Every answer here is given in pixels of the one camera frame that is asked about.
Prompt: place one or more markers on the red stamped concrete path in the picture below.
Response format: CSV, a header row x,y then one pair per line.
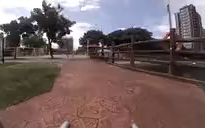
x,y
96,90

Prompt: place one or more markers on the row of trees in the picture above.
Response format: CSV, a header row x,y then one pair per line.
x,y
116,36

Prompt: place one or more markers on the distant building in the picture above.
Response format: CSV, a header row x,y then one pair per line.
x,y
67,44

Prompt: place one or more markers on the grey road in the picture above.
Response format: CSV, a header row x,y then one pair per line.
x,y
36,59

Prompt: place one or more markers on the tall tree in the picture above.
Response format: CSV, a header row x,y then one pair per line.
x,y
50,23

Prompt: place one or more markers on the robot's own part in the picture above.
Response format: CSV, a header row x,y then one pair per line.
x,y
134,126
65,124

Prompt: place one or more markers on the pole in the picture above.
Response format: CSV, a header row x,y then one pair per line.
x,y
169,16

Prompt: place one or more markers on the grass lawn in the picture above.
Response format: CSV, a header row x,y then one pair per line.
x,y
16,80

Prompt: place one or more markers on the tall building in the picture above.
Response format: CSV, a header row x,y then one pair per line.
x,y
189,21

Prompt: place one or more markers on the brown wooden rail fence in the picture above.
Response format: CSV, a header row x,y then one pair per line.
x,y
156,50

